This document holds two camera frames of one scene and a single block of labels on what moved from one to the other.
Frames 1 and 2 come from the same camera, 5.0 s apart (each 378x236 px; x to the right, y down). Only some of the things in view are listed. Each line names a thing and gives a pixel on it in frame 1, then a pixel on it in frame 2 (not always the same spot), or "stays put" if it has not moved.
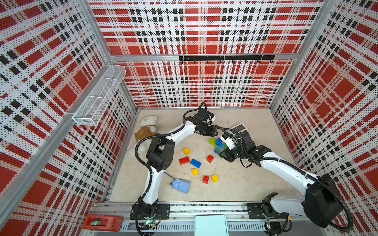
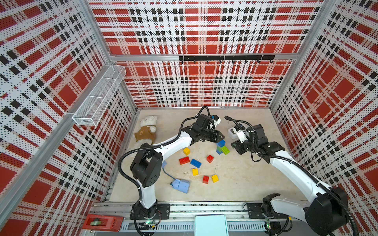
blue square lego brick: [219, 142] stays put
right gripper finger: [228, 155] to [239, 147]
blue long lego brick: [196, 163] stays put
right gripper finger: [245, 162] to [255, 157]
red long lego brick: [184, 160] stays put
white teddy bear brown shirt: [148, 128] stays put
